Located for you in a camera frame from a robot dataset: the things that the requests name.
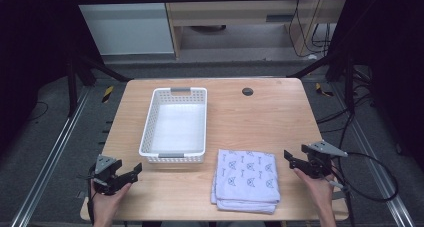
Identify light wooden cabinet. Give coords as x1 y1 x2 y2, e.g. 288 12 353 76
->
162 0 348 60

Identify bundle of black hanging cables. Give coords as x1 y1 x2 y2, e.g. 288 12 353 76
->
287 0 335 59

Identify folded light purple printed towel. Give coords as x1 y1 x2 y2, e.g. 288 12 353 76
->
210 148 281 216

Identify white plastic basket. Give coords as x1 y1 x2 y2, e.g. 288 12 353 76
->
138 86 208 164

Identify person's right hand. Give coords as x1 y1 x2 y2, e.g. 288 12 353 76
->
292 168 336 211

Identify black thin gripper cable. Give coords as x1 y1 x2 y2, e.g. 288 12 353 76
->
86 165 98 223

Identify black looped gripper cable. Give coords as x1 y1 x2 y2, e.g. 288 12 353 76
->
331 151 400 203

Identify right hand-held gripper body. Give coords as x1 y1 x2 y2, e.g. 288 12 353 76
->
301 139 349 180

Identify aluminium floor rail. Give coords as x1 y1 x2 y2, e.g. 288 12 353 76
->
331 82 416 227
9 86 92 227

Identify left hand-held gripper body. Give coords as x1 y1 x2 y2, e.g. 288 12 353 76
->
89 154 134 197

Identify person's left hand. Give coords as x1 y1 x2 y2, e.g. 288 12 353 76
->
90 182 133 222

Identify black metal stand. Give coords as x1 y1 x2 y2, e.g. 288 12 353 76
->
65 50 132 118
287 50 356 115

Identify black floor cables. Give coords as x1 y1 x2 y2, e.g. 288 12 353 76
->
315 66 376 148

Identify yellow black striped tape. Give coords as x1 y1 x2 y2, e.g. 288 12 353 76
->
101 85 115 104
314 82 335 98

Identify white cabinet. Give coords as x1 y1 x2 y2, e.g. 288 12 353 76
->
69 0 176 57

